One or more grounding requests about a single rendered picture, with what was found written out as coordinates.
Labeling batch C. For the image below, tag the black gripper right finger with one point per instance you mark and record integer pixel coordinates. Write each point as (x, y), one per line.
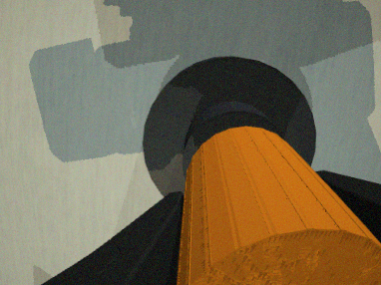
(363, 198)

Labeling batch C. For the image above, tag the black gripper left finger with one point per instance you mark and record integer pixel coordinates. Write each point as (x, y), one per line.
(145, 252)

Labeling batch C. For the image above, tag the orange knob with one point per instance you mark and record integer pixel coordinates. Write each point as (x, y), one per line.
(257, 214)

